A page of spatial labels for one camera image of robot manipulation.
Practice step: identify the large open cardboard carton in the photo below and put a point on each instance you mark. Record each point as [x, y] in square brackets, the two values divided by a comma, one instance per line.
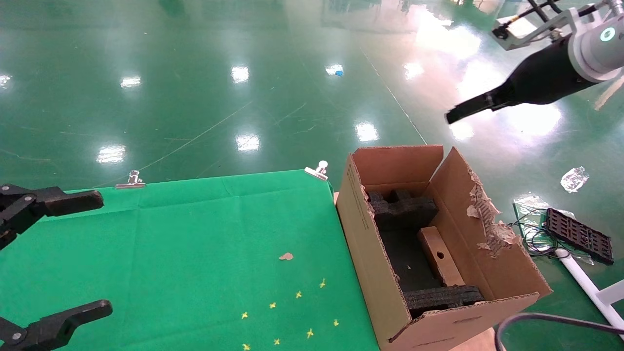
[370, 253]

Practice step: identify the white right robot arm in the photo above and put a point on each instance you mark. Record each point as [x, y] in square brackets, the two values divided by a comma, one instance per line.
[604, 48]

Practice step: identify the white metal stand leg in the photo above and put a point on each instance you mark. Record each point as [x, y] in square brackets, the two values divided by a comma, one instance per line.
[587, 285]

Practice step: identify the small torn cardboard scrap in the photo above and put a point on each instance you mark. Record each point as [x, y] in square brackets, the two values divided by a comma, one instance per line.
[286, 256]

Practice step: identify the silver binder clip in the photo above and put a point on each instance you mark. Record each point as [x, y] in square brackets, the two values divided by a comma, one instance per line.
[318, 171]
[130, 181]

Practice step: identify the grey metal camera bracket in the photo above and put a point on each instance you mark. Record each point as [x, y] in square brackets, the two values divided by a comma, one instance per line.
[560, 22]

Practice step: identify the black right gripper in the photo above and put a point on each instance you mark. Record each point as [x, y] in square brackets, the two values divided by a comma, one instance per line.
[543, 78]

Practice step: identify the green tablecloth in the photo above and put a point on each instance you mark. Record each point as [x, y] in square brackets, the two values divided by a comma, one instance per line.
[170, 253]

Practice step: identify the small brown cardboard box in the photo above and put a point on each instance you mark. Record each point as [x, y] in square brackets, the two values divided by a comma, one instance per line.
[441, 261]

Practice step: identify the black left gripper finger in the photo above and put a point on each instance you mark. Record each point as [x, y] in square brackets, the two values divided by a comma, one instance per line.
[58, 322]
[53, 201]

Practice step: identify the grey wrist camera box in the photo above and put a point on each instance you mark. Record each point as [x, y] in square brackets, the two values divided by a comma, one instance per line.
[512, 41]

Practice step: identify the crumpled clear plastic bag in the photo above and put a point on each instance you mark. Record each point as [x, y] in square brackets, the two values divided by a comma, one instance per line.
[574, 178]

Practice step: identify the flat clear plastic bag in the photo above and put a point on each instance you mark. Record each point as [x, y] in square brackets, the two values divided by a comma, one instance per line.
[529, 204]

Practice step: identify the black plastic grid tray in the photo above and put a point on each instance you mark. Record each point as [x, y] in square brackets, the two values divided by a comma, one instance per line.
[579, 235]

